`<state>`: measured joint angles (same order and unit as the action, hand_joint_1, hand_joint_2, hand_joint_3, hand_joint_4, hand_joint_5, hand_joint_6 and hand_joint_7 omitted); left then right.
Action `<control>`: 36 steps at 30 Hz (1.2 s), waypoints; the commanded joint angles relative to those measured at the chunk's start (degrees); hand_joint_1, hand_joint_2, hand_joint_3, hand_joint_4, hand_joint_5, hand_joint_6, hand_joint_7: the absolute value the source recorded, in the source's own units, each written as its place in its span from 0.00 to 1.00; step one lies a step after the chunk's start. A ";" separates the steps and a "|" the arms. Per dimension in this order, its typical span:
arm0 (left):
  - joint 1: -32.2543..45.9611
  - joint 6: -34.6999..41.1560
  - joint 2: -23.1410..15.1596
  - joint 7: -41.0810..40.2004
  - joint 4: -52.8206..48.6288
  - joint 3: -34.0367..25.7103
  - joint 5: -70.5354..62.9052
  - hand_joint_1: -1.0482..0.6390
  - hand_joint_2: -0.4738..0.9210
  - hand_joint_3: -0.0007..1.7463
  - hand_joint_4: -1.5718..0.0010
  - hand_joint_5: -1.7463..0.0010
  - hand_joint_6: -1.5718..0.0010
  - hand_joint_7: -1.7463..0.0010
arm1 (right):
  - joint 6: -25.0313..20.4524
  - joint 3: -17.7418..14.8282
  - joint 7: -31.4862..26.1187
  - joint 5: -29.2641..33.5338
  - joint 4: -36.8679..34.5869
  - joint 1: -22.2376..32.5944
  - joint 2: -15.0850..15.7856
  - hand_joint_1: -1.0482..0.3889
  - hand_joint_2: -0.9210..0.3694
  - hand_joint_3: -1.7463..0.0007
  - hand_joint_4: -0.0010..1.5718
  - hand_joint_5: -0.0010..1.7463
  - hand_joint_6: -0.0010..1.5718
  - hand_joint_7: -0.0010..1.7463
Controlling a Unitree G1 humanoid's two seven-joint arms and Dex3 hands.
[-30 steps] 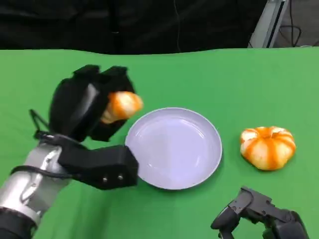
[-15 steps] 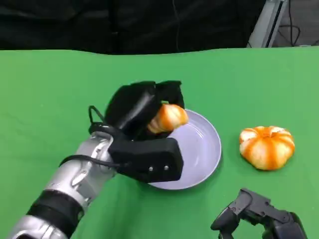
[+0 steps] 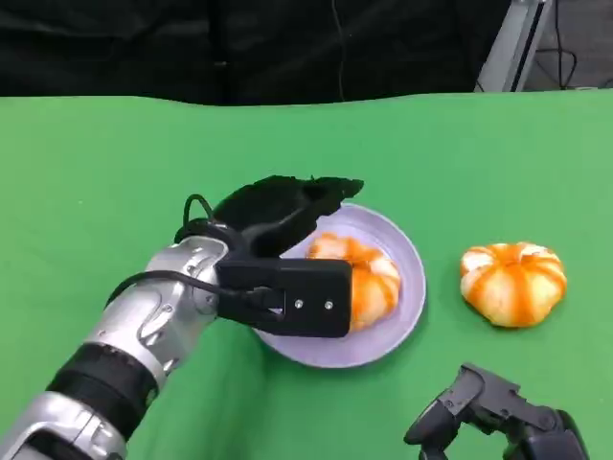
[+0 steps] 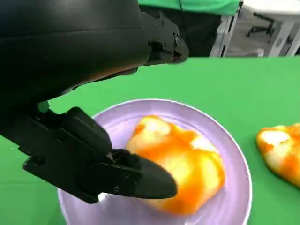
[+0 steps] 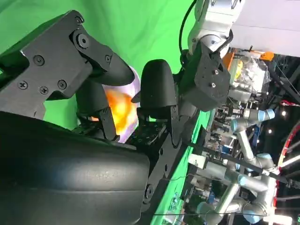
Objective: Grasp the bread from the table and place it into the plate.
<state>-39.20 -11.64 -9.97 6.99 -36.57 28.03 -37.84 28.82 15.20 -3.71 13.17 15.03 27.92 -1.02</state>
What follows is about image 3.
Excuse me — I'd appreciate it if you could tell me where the thin cord on backdrop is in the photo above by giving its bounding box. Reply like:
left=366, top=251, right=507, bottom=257
left=329, top=0, right=348, bottom=101

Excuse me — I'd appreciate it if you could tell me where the silver metal stand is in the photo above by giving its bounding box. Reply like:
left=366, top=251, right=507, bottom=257
left=473, top=0, right=556, bottom=93

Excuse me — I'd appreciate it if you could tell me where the orange white toy bread roll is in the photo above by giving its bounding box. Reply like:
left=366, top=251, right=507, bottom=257
left=306, top=232, right=402, bottom=333
left=459, top=241, right=569, bottom=330

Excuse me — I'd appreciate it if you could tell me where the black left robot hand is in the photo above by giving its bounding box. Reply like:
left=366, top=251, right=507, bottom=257
left=213, top=174, right=365, bottom=263

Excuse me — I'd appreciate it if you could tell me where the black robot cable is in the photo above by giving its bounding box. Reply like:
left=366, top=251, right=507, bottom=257
left=102, top=270, right=284, bottom=315
left=174, top=194, right=217, bottom=241

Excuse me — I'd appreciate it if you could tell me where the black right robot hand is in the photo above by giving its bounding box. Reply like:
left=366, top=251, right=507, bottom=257
left=402, top=362, right=593, bottom=460

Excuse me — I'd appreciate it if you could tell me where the lilac plate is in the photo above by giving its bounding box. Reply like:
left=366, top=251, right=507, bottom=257
left=253, top=203, right=427, bottom=370

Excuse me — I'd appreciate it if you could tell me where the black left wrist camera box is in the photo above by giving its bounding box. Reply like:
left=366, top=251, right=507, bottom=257
left=215, top=257, right=354, bottom=339

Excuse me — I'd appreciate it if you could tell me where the black floor cable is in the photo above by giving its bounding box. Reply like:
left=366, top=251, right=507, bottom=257
left=531, top=7, right=581, bottom=90

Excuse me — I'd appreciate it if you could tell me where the black backdrop cloth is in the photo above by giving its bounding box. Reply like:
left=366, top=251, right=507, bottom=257
left=0, top=0, right=509, bottom=106

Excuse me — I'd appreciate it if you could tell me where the green table cloth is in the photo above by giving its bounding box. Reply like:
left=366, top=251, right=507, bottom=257
left=0, top=88, right=613, bottom=460

